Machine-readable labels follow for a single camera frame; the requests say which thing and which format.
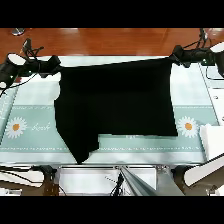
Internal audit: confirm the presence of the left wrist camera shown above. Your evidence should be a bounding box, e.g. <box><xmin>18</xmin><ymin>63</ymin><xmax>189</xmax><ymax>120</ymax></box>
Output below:
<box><xmin>21</xmin><ymin>37</ymin><xmax>45</xmax><ymax>60</ymax></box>

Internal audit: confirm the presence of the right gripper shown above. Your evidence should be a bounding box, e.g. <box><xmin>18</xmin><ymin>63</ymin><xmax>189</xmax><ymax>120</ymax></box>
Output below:
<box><xmin>169</xmin><ymin>44</ymin><xmax>192</xmax><ymax>69</ymax></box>

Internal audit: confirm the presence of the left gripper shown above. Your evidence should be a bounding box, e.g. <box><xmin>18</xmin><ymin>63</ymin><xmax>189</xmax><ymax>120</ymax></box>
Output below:
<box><xmin>39</xmin><ymin>54</ymin><xmax>63</xmax><ymax>80</ymax></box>

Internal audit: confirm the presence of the white garment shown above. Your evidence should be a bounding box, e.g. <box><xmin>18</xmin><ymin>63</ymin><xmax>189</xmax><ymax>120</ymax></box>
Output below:
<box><xmin>198</xmin><ymin>123</ymin><xmax>224</xmax><ymax>162</ymax></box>

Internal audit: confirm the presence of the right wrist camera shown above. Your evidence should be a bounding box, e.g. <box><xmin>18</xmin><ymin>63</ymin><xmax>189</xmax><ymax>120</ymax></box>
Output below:
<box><xmin>197</xmin><ymin>28</ymin><xmax>210</xmax><ymax>44</ymax></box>

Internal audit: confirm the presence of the black cable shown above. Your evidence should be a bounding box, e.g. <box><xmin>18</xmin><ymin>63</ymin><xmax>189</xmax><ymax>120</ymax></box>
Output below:
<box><xmin>108</xmin><ymin>172</ymin><xmax>126</xmax><ymax>197</ymax></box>
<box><xmin>0</xmin><ymin>71</ymin><xmax>38</xmax><ymax>98</ymax></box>

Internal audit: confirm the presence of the silver frame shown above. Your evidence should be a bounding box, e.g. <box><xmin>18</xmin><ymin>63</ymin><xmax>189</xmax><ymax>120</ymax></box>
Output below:
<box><xmin>0</xmin><ymin>162</ymin><xmax>224</xmax><ymax>197</ymax></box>

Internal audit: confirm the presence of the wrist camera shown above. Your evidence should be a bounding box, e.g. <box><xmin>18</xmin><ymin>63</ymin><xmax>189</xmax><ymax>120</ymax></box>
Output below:
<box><xmin>21</xmin><ymin>37</ymin><xmax>45</xmax><ymax>60</ymax></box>
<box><xmin>197</xmin><ymin>28</ymin><xmax>210</xmax><ymax>44</ymax></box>

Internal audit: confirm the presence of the black T-shirt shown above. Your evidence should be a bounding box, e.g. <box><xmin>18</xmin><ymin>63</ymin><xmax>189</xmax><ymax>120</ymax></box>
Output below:
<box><xmin>53</xmin><ymin>57</ymin><xmax>179</xmax><ymax>165</ymax></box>

